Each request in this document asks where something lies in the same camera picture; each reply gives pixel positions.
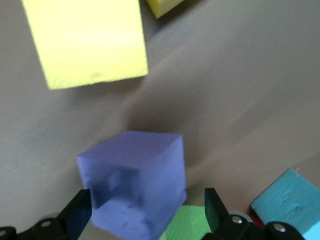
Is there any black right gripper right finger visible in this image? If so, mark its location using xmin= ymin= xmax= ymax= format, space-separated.
xmin=203 ymin=187 xmax=305 ymax=240

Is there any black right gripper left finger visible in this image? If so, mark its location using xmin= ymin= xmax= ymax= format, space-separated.
xmin=0 ymin=188 xmax=93 ymax=240

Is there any purple foam cube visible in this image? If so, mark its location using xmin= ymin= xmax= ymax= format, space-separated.
xmin=76 ymin=130 xmax=188 ymax=240

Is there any green foam cube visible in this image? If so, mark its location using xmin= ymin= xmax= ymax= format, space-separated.
xmin=158 ymin=204 xmax=212 ymax=240

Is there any crimson foam cube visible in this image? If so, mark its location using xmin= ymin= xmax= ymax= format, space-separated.
xmin=248 ymin=212 xmax=266 ymax=230

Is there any cyan foam cube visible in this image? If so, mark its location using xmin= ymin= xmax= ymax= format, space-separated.
xmin=249 ymin=167 xmax=320 ymax=240

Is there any yellow foam cube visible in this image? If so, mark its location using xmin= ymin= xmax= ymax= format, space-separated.
xmin=21 ymin=0 xmax=149 ymax=90
xmin=145 ymin=0 xmax=185 ymax=20

